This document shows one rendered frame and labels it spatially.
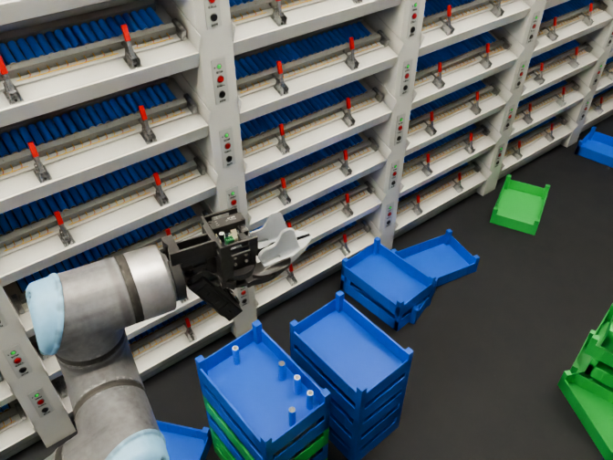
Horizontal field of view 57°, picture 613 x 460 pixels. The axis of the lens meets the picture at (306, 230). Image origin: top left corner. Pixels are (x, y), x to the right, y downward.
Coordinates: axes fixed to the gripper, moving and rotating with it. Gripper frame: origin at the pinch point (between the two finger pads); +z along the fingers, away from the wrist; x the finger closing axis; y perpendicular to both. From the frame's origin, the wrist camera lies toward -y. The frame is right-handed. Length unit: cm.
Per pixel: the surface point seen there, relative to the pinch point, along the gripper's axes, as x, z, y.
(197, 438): 42, -11, -112
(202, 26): 74, 13, 4
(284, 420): 14, 4, -72
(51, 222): 73, -32, -38
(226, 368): 35, -2, -72
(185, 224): 79, 3, -57
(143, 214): 71, -10, -42
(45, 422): 63, -51, -102
